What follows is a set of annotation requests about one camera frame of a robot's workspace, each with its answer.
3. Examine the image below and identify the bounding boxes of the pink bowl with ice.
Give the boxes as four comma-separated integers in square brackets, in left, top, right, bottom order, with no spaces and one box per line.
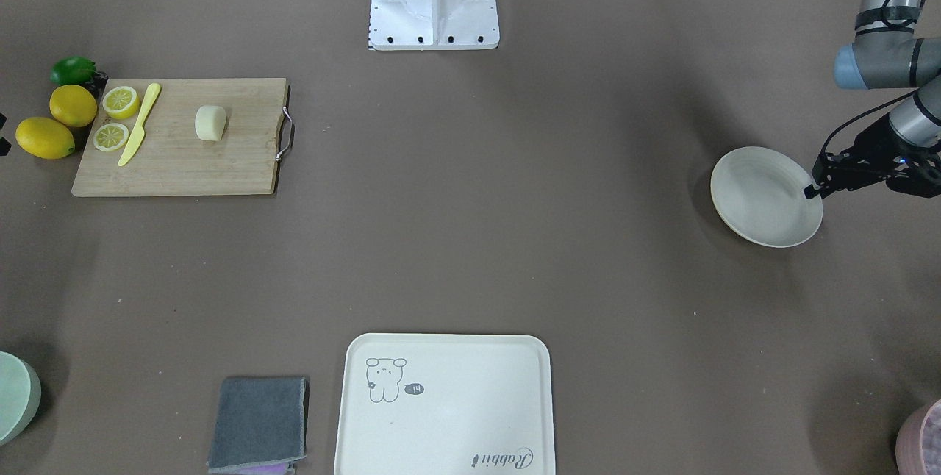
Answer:
[895,400,940,474]

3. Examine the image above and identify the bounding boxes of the green lime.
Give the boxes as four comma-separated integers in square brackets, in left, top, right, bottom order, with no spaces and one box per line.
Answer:
[49,56,98,86]

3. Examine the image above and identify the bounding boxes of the lemon slice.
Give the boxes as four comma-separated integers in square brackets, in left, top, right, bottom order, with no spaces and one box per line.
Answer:
[91,122,131,152]
[101,86,141,120]

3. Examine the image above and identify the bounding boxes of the beige round plate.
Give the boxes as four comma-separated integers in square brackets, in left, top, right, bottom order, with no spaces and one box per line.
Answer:
[709,146,823,249]

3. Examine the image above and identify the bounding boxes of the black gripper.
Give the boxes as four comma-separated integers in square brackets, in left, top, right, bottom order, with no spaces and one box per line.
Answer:
[803,115,940,200]

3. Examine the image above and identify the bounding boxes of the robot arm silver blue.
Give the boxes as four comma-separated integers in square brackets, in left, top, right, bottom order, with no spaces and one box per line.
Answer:
[804,0,940,199]

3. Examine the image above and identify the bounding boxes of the whole yellow lemon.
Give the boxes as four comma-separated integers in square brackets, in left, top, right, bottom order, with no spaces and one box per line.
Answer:
[15,117,75,160]
[49,85,98,129]

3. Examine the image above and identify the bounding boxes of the grey folded cloth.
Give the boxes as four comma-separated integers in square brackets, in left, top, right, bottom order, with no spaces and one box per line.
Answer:
[207,376,308,474]

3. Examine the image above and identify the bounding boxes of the mint green bowl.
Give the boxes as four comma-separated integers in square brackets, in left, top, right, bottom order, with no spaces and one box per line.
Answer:
[1,351,41,445]

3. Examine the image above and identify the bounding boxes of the wooden cutting board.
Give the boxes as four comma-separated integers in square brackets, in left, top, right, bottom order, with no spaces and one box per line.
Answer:
[73,77,290,197]

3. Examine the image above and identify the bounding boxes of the cream rectangular tray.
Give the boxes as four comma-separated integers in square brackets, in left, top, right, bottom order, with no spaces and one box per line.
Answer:
[334,333,556,474]

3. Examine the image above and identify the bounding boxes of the yellow plastic knife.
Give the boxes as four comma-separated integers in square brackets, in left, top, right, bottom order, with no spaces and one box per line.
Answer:
[117,82,162,167]

